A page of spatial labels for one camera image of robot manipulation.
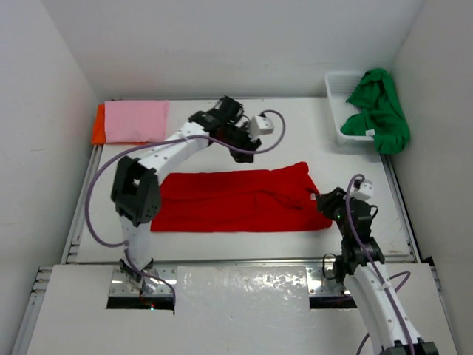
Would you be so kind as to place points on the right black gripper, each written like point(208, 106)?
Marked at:
point(325, 201)

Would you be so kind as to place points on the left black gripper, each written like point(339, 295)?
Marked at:
point(249, 144)

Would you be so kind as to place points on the red t shirt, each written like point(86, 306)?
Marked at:
point(277, 200)

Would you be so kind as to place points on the pink t shirt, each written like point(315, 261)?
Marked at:
point(135, 121)

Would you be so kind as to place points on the orange t shirt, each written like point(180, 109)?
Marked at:
point(98, 137)

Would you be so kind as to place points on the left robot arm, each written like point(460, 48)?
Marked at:
point(136, 188)

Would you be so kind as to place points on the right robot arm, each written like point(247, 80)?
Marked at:
point(360, 269)

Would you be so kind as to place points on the green t shirt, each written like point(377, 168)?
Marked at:
point(379, 112)

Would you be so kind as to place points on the white plastic bin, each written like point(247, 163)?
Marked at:
point(339, 86)

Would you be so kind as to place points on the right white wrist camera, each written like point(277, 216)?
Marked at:
point(362, 190)

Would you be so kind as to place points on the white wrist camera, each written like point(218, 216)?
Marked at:
point(260, 125)
point(362, 190)

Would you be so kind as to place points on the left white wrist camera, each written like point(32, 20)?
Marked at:
point(260, 125)

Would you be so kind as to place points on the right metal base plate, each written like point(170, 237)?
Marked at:
point(320, 284)

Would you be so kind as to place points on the metal base plate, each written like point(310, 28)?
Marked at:
point(122, 286)
point(320, 284)

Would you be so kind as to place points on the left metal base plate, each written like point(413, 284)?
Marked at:
point(122, 286)

